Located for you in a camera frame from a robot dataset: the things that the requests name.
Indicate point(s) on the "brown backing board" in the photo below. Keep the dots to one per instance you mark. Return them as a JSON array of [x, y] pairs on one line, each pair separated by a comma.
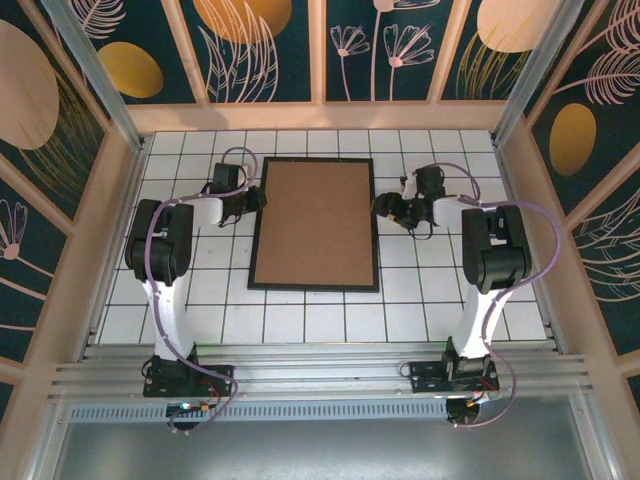
[[315, 225]]

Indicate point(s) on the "black picture frame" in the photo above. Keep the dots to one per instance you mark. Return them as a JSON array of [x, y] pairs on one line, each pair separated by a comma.
[[315, 288]]

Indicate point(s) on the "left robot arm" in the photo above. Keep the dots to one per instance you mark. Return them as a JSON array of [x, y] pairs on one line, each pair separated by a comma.
[[165, 245]]

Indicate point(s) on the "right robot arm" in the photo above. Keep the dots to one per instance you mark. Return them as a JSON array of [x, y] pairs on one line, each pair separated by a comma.
[[500, 250]]

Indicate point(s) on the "small electronics board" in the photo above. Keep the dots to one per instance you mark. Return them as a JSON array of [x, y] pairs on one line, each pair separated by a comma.
[[462, 410], [187, 407]]

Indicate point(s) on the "grey metal sheet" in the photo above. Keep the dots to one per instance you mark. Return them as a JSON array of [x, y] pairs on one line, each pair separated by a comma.
[[325, 450]]

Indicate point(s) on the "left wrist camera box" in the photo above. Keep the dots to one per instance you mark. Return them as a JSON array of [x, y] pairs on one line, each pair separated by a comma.
[[227, 177]]

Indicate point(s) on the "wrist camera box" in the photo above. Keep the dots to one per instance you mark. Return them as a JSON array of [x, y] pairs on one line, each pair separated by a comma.
[[430, 181], [227, 177]]

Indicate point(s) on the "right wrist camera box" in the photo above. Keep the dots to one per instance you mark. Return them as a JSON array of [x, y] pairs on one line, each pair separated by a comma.
[[430, 181]]

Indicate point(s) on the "aluminium side rail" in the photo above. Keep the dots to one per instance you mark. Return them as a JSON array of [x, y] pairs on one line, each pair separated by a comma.
[[506, 165], [133, 175]]

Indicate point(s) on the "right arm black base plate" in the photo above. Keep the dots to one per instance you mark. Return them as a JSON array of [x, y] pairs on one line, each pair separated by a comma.
[[425, 377]]

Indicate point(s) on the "aluminium mounting rail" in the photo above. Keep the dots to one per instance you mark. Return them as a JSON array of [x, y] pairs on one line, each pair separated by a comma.
[[325, 370]]

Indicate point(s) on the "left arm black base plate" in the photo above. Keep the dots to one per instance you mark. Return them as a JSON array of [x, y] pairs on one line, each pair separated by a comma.
[[215, 380]]

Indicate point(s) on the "aluminium corner post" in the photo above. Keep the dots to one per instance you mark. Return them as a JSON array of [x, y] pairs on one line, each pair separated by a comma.
[[99, 75], [536, 65]]

